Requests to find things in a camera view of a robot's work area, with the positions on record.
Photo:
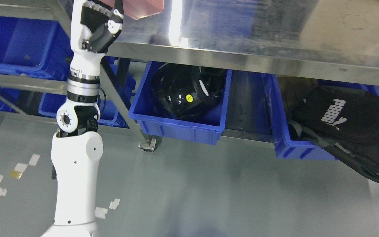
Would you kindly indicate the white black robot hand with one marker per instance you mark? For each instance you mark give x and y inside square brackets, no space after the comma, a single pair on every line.
[95,25]

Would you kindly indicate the pink plastic storage box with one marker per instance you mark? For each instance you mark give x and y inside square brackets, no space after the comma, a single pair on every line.
[137,9]

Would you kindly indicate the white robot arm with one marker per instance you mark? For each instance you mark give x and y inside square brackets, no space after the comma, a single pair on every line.
[76,151]

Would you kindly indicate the blue bin far left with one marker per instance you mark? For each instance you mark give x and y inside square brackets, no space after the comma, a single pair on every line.
[34,48]

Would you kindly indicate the blue bin lower left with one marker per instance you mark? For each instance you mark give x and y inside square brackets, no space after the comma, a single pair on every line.
[51,102]

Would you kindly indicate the black helmet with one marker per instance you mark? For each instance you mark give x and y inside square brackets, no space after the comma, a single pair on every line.
[187,92]

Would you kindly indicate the blue bin with helmet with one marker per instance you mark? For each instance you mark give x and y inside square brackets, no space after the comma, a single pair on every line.
[205,130]

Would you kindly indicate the blue bin with backpack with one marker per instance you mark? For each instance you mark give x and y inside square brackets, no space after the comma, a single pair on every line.
[280,93]

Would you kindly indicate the black Puma backpack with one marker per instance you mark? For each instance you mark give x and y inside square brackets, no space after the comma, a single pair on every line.
[342,121]

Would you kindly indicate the steel table frame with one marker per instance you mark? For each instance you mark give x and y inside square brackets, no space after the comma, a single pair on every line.
[335,40]

